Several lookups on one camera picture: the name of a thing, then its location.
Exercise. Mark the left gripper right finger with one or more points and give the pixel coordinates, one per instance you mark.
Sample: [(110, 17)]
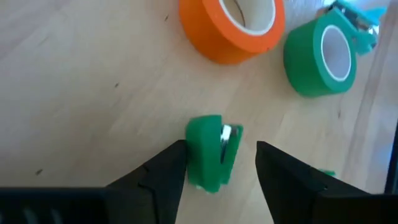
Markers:
[(280, 180)]

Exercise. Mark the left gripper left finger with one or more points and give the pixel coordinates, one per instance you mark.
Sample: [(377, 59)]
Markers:
[(164, 174)]

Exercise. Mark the green tape roll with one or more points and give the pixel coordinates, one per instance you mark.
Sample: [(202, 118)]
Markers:
[(301, 62)]

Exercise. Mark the orange tape roll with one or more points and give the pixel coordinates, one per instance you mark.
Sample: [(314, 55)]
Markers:
[(202, 34)]

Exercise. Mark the teal staple remover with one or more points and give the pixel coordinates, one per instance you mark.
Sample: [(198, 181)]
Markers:
[(365, 43)]

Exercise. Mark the black rig crossbar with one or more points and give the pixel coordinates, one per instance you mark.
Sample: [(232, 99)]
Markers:
[(393, 161)]

